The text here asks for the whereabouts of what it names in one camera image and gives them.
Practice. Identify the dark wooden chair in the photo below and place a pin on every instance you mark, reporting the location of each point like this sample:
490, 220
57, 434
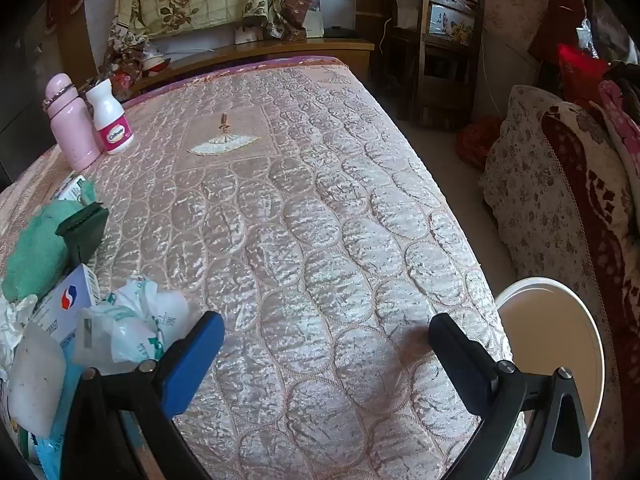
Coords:
427, 60

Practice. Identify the red patterned blanket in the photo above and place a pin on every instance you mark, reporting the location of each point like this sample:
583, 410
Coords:
600, 240

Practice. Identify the flat black device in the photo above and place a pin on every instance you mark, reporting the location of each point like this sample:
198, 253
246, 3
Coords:
340, 32

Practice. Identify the tall floral covered column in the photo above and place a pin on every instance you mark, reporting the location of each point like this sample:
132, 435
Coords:
505, 20

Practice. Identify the white plastic bucket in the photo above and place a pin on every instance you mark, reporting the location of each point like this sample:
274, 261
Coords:
545, 340

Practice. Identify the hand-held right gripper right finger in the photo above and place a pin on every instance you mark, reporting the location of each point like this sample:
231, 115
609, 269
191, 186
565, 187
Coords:
460, 365

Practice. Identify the white tissue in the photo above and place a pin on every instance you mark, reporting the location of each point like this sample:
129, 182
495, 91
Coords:
12, 317

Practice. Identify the red cushion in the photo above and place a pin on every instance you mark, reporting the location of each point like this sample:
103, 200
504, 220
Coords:
580, 72

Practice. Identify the white pill bottle pink label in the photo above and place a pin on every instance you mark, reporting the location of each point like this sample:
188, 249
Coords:
107, 115

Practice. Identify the pink thermos bottle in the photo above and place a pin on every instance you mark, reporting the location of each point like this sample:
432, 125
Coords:
72, 125

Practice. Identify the white box red-blue logo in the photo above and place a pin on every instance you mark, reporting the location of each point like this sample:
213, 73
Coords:
70, 305

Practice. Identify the white plastic bag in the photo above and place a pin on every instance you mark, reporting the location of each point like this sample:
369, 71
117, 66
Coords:
135, 320

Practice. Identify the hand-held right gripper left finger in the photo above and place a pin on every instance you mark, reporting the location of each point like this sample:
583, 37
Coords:
192, 365

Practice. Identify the red bag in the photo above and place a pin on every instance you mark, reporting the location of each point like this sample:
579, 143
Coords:
477, 142

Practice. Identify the floral printed box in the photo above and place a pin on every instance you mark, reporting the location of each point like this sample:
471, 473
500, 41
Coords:
450, 22

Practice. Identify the red white ornament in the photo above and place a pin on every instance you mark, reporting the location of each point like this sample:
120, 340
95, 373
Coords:
155, 57

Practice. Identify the green cloth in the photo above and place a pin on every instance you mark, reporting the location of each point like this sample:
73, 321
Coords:
37, 250

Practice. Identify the white foam block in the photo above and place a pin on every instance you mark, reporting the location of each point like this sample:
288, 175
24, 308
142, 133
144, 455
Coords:
35, 380

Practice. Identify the dark red hanging cloth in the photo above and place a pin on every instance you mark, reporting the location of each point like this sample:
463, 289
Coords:
560, 15

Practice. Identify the dark green packet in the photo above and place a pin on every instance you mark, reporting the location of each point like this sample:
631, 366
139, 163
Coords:
85, 232

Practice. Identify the small white box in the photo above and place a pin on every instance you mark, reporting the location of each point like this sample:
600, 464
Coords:
246, 34

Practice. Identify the floral covered sofa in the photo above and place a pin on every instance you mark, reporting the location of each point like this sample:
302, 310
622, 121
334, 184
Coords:
525, 200

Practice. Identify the pink quilted tablecloth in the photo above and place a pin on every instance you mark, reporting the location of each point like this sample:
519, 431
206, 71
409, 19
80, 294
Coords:
300, 210

